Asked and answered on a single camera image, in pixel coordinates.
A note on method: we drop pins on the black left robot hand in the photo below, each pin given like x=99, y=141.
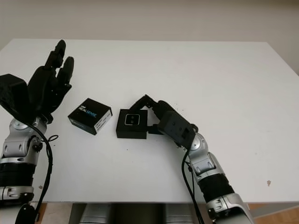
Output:
x=43, y=87

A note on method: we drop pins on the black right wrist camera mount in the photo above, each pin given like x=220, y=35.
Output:
x=177, y=129

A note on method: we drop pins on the small silver camera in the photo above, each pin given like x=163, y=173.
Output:
x=132, y=119

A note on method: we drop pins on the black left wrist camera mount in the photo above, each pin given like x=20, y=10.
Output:
x=11, y=92

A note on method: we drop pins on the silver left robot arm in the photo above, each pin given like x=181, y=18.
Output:
x=18, y=142

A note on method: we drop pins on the black RealSense box lid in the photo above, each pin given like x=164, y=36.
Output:
x=86, y=114

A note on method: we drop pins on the silver black robot torso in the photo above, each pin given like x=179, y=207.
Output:
x=130, y=214

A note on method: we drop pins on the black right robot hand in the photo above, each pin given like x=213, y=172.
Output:
x=167, y=107

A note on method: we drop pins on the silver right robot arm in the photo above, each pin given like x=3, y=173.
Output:
x=205, y=163

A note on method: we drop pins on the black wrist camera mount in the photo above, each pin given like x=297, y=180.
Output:
x=177, y=129
x=11, y=92

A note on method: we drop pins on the black box base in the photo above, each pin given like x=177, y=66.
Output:
x=130, y=134

